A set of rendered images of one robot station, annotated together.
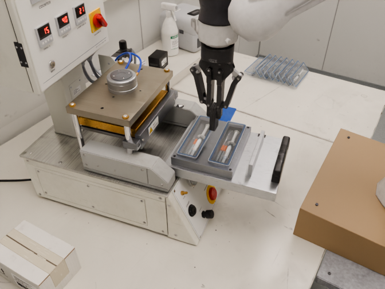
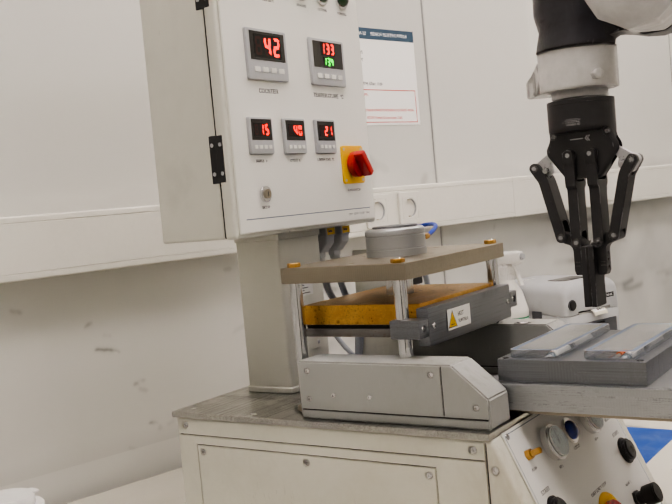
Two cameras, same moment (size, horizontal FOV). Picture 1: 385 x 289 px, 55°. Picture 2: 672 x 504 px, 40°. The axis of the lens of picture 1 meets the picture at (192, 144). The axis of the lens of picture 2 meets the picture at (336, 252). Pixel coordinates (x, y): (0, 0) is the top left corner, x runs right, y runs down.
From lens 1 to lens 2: 54 cm
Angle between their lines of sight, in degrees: 38
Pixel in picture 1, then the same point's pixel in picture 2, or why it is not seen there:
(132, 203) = (405, 490)
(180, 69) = not seen: hidden behind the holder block
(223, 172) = (623, 369)
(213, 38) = (567, 71)
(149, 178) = (447, 397)
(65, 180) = (257, 463)
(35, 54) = (240, 159)
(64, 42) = (292, 169)
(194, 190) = (563, 475)
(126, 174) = (395, 401)
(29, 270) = not seen: outside the picture
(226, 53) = (596, 103)
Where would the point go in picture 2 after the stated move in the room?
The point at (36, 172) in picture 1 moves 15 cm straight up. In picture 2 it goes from (198, 456) to (187, 343)
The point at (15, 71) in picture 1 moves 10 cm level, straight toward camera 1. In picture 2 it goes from (201, 199) to (209, 197)
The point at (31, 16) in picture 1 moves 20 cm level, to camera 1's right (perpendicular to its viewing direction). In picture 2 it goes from (245, 97) to (400, 78)
